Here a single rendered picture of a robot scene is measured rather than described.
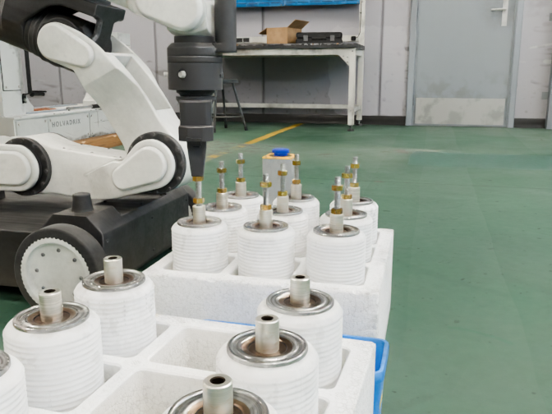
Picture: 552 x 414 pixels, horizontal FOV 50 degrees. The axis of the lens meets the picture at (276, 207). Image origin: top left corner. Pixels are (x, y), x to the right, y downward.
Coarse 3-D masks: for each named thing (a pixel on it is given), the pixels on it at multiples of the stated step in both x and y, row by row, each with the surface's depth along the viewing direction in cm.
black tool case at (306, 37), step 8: (304, 32) 536; (312, 32) 535; (320, 32) 534; (328, 32) 533; (336, 32) 532; (296, 40) 537; (304, 40) 535; (312, 40) 535; (320, 40) 534; (328, 40) 534; (336, 40) 533
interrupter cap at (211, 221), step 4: (188, 216) 104; (192, 216) 104; (208, 216) 104; (212, 216) 104; (180, 220) 102; (184, 220) 101; (188, 220) 102; (192, 220) 103; (208, 220) 102; (212, 220) 102; (216, 220) 102; (220, 220) 101; (180, 224) 99; (184, 224) 98; (188, 224) 99; (192, 224) 99; (196, 224) 99; (200, 224) 99; (204, 224) 99; (208, 224) 98; (212, 224) 99; (216, 224) 99
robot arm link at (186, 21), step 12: (132, 0) 91; (144, 0) 89; (156, 0) 89; (168, 0) 88; (180, 0) 88; (192, 0) 88; (204, 0) 90; (144, 12) 90; (156, 12) 89; (168, 12) 89; (180, 12) 89; (192, 12) 88; (204, 12) 89; (168, 24) 89; (180, 24) 89; (192, 24) 89
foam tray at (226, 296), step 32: (384, 256) 106; (160, 288) 97; (192, 288) 96; (224, 288) 94; (256, 288) 93; (320, 288) 90; (352, 288) 90; (384, 288) 103; (224, 320) 96; (352, 320) 90; (384, 320) 109
